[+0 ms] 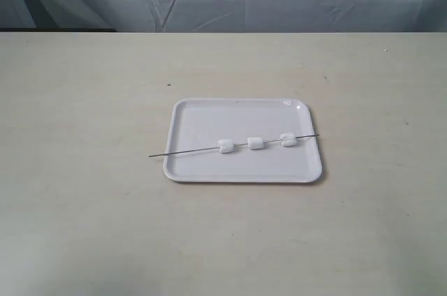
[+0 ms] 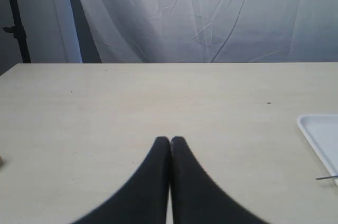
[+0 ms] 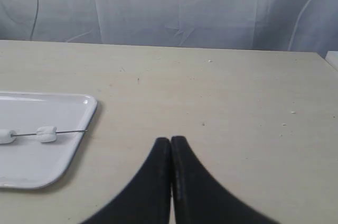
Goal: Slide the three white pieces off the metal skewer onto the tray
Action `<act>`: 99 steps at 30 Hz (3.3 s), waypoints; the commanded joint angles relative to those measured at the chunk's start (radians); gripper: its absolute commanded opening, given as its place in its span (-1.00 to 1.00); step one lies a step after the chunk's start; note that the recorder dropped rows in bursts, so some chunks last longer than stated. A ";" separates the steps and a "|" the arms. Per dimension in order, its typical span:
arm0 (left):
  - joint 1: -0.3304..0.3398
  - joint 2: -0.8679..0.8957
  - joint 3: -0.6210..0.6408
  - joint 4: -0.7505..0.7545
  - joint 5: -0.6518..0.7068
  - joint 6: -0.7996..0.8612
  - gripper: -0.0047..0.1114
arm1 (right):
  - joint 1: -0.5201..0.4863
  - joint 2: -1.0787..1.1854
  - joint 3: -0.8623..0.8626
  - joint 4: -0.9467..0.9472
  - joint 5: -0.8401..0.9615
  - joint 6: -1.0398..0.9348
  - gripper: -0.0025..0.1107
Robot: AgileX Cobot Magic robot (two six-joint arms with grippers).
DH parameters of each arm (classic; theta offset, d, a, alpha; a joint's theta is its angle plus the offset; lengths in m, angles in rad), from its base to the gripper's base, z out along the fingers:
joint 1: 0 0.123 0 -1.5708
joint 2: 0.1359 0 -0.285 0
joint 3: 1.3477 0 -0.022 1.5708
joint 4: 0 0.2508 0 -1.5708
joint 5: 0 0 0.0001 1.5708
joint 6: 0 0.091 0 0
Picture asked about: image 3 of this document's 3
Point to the thin metal skewer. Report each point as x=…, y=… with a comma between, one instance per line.
x=43, y=133

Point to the white object at table edge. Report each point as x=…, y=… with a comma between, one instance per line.
x=332, y=59

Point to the white backdrop curtain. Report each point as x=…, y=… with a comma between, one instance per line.
x=276, y=25

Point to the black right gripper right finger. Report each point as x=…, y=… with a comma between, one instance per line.
x=199, y=198

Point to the white rectangular plastic tray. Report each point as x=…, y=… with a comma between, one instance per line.
x=28, y=164

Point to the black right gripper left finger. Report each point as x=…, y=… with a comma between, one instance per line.
x=147, y=197

